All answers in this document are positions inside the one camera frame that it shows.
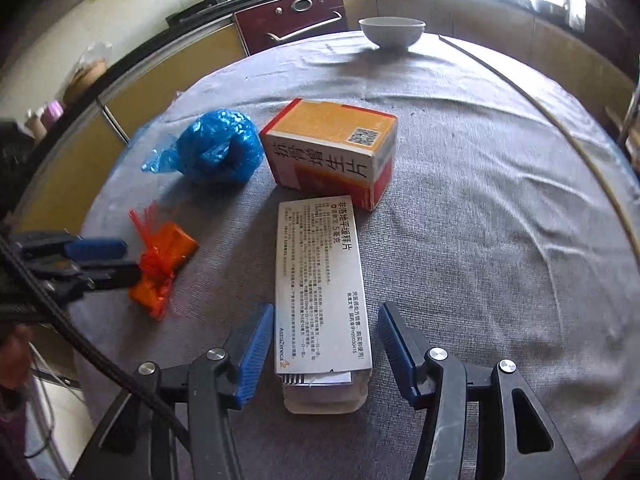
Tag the blue plastic bag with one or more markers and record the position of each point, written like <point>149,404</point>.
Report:
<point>220,145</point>

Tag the orange medicine box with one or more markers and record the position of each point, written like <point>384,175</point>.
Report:
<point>325,125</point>

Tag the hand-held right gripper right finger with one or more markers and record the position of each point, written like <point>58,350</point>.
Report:
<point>395,355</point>

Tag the white medicine box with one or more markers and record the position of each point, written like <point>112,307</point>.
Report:
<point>320,280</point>

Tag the yellow base cabinets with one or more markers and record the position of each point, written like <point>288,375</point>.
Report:
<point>165,85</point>
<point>500,30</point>

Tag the clear plastic bag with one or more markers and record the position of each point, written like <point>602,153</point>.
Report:
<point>95,52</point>

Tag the grey tablecloth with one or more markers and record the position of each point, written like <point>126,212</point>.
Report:
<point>475,260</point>

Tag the person's left forearm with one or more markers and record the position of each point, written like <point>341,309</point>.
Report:
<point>10,435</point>

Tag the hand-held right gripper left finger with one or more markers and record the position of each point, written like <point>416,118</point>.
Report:
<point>255,355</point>

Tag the person's left hand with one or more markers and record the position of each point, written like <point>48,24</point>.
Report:
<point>14,355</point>

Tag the black gas stove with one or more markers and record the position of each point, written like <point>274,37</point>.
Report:
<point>200,7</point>

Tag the maroon built-in oven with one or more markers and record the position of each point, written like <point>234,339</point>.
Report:
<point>290,15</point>

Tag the orange plastic bag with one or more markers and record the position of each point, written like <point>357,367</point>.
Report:
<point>167,250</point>

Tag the white bowl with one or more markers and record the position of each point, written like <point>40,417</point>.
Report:
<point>392,35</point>

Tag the pink mug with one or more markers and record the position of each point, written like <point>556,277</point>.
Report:
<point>54,112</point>

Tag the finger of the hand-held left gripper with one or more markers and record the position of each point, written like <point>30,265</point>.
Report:
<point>97,250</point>
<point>112,272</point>

